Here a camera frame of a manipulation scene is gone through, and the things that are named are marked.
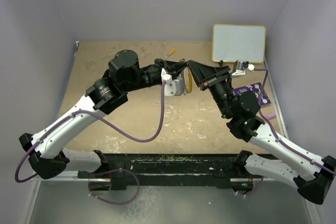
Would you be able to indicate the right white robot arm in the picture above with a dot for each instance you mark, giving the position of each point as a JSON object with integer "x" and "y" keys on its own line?
{"x": 309, "y": 174}

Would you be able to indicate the purple booklet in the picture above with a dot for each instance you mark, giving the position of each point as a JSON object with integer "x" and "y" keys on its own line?
{"x": 262, "y": 98}

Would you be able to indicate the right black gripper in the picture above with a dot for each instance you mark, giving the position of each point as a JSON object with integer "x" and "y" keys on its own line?
{"x": 202, "y": 72}

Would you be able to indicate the pink eraser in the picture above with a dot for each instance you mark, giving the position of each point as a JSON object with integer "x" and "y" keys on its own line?
{"x": 271, "y": 116}

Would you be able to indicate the white yellow marker pen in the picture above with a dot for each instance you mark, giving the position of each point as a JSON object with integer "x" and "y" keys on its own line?
{"x": 169, "y": 54}

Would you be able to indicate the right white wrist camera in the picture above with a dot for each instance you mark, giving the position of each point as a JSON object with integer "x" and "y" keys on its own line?
{"x": 240, "y": 67}

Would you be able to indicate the small whiteboard yellow frame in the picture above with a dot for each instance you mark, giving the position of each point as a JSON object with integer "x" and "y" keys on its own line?
{"x": 233, "y": 42}

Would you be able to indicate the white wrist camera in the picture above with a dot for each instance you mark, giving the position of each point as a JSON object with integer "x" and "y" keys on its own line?
{"x": 240, "y": 67}
{"x": 172, "y": 87}

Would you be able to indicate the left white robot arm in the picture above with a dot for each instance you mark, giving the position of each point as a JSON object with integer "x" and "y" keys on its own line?
{"x": 46, "y": 150}

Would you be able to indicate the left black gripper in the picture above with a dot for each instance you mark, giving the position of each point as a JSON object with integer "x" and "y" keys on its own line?
{"x": 169, "y": 66}

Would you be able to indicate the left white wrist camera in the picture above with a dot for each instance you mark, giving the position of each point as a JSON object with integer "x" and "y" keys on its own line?
{"x": 172, "y": 87}

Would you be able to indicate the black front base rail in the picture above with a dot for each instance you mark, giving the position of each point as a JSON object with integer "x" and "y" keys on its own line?
{"x": 213, "y": 170}

